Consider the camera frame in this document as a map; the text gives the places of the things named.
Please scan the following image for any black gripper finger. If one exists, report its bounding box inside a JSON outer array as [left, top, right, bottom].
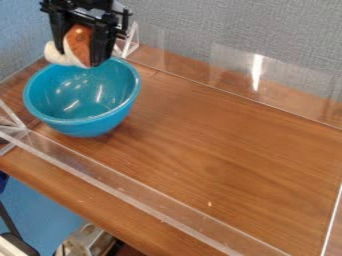
[[50, 11, 73, 54], [91, 23, 117, 67]]

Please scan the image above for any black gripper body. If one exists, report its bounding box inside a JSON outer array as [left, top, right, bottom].
[[41, 0, 133, 38]]

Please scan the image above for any clear acrylic corner bracket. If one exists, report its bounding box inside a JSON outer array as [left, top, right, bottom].
[[113, 22, 141, 59]]

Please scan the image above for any toy mushroom brown cap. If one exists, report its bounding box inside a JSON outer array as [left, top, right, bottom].
[[43, 23, 95, 69]]

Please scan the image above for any grey metal bracket below table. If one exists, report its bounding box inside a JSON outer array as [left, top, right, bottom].
[[54, 223, 117, 256]]

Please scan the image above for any clear acrylic back barrier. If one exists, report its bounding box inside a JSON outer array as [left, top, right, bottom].
[[126, 26, 342, 130]]

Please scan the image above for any clear acrylic left bracket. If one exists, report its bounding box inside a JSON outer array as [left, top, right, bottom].
[[0, 99, 29, 157]]

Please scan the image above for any clear acrylic barrier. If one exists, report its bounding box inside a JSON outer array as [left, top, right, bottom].
[[0, 127, 292, 256], [126, 26, 342, 130]]

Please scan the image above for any black chair part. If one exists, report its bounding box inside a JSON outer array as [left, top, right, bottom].
[[0, 201, 41, 256]]

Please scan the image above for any clear acrylic front barrier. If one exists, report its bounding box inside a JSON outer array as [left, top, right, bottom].
[[0, 127, 292, 256]]

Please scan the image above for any blue bowl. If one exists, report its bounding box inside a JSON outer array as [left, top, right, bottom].
[[23, 58, 142, 138]]

